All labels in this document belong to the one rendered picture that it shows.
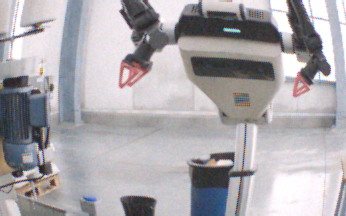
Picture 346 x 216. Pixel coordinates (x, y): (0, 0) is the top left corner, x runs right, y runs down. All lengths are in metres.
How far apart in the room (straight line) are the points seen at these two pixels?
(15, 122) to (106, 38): 8.99
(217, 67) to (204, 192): 1.99
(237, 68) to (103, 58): 8.50
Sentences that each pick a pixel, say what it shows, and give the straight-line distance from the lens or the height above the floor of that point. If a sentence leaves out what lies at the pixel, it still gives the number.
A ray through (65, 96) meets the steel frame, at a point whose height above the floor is 0.52.
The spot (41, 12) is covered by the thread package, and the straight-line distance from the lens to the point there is 1.52.
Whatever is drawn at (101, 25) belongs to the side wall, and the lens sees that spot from 10.42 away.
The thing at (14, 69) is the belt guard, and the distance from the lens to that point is 1.38.
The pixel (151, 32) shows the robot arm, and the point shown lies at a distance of 1.71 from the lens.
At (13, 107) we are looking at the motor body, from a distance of 1.40.
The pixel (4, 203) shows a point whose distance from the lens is 2.01.
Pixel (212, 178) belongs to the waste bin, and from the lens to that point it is 3.77.
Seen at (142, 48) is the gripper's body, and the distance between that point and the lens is 1.79.
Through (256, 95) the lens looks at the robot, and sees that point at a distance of 2.00.
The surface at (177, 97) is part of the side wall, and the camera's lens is 9.95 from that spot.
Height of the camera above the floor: 1.42
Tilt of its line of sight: 6 degrees down
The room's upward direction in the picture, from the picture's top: 1 degrees counter-clockwise
